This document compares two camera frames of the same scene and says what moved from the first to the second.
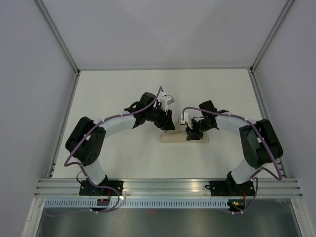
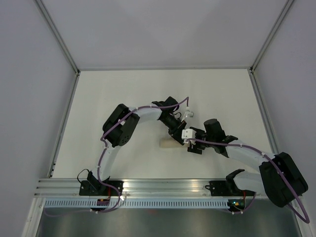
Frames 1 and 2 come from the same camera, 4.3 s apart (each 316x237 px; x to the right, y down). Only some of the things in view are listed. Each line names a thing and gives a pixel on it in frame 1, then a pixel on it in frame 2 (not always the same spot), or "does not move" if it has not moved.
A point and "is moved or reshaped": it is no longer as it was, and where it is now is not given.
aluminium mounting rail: [264, 187] does not move
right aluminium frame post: [282, 15] does not move
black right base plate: [225, 188] does not move
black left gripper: [166, 123] -> [176, 133]
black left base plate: [87, 188] does not move
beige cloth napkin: [180, 136] is moved or reshaped
